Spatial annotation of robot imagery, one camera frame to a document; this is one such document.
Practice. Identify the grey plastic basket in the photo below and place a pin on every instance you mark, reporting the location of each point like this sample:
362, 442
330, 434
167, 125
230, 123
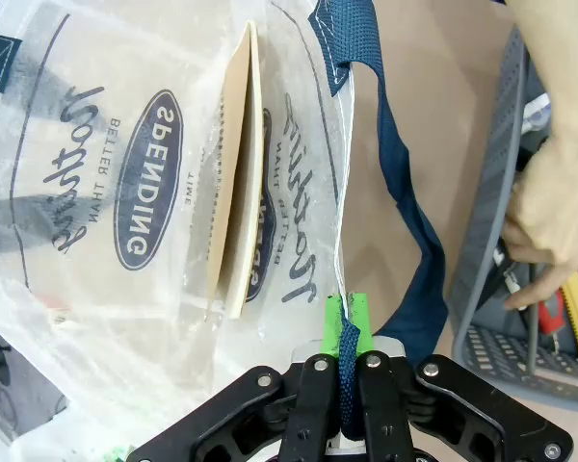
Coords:
486, 269

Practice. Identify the beige cardboard bag insert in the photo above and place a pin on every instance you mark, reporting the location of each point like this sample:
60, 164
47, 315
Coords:
236, 192

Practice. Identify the clear blister package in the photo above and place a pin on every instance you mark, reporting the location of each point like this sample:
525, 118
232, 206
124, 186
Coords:
537, 113

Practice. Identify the person's right forearm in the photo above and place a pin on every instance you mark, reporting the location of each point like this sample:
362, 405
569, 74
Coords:
559, 58

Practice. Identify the person's right hand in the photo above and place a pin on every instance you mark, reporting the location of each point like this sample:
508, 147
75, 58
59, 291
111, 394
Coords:
554, 212

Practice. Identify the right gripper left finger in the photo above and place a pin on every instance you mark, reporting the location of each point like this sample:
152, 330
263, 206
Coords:
313, 409

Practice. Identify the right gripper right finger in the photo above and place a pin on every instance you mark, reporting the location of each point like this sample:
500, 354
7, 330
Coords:
385, 409

